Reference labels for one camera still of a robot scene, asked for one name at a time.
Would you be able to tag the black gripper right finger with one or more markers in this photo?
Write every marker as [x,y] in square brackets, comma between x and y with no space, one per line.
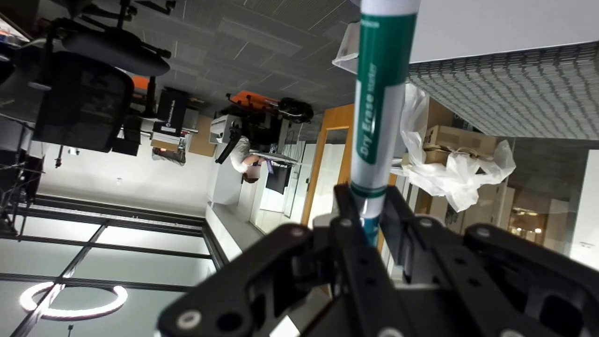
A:
[498,288]

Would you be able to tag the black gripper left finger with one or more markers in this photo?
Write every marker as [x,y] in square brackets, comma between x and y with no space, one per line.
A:
[263,282]

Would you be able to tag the green dry erase marker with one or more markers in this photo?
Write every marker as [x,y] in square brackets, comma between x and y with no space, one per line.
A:
[377,95]

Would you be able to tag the white plastic bag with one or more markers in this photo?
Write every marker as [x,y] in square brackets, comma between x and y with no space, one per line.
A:
[461,175]

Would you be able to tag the cardboard box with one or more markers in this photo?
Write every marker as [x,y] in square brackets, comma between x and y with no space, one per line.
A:
[455,140]

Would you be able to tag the clear plastic bin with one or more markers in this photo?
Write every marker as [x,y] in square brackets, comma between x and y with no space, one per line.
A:
[347,57]

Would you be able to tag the black mesh office chair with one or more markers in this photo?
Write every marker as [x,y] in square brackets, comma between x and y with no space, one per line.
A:
[87,101]

